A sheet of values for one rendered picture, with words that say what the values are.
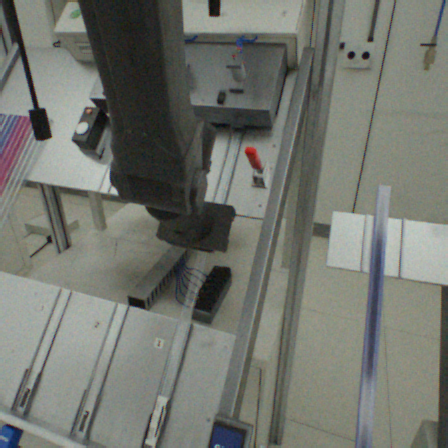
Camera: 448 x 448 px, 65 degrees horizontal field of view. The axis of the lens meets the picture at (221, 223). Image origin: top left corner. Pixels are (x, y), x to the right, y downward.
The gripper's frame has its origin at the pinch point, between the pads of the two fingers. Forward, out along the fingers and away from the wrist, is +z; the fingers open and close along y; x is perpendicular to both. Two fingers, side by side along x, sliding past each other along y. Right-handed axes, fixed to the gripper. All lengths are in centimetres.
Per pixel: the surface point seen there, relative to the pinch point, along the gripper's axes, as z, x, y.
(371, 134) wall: 137, -102, -35
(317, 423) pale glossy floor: 91, 41, -27
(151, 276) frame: 32.1, 6.8, 23.1
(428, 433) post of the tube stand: -2.9, 18.7, -32.8
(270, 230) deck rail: -2.3, -2.4, -9.6
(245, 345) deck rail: -3.3, 14.5, -9.6
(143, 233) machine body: 54, -7, 40
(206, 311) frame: 27.9, 11.9, 5.3
